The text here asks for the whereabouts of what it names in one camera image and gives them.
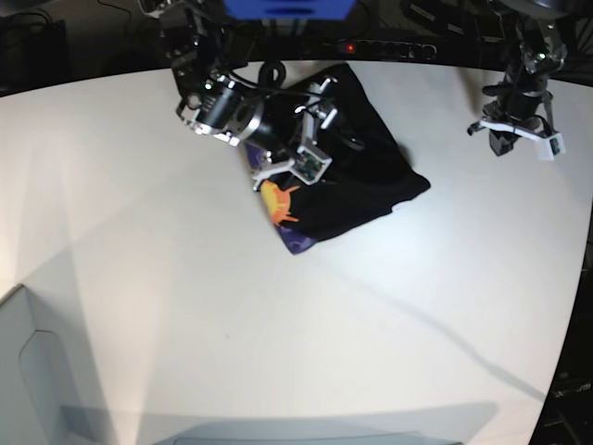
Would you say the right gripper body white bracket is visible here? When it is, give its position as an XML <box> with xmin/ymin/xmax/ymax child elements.
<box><xmin>251</xmin><ymin>75</ymin><xmax>338</xmax><ymax>191</ymax></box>

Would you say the blue box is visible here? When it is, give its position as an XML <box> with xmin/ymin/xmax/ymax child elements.
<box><xmin>223</xmin><ymin>0</ymin><xmax>356</xmax><ymax>20</ymax></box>

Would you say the black T-shirt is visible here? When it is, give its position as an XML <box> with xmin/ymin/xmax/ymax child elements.
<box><xmin>257</xmin><ymin>64</ymin><xmax>431</xmax><ymax>255</ymax></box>

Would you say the black power strip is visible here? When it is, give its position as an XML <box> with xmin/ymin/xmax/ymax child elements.
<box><xmin>322</xmin><ymin>40</ymin><xmax>437</xmax><ymax>61</ymax></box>

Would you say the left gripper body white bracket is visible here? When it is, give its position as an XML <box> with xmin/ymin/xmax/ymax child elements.
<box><xmin>466</xmin><ymin>87</ymin><xmax>567</xmax><ymax>162</ymax></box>

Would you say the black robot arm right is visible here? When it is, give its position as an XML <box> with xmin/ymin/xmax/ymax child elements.
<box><xmin>140</xmin><ymin>1</ymin><xmax>338</xmax><ymax>189</ymax></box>

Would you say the white bin at table corner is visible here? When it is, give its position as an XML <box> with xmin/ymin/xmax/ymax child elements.
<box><xmin>1</xmin><ymin>285</ymin><xmax>126</xmax><ymax>444</ymax></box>

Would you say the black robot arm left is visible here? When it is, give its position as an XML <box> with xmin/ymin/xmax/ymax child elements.
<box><xmin>402</xmin><ymin>1</ymin><xmax>568</xmax><ymax>161</ymax></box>

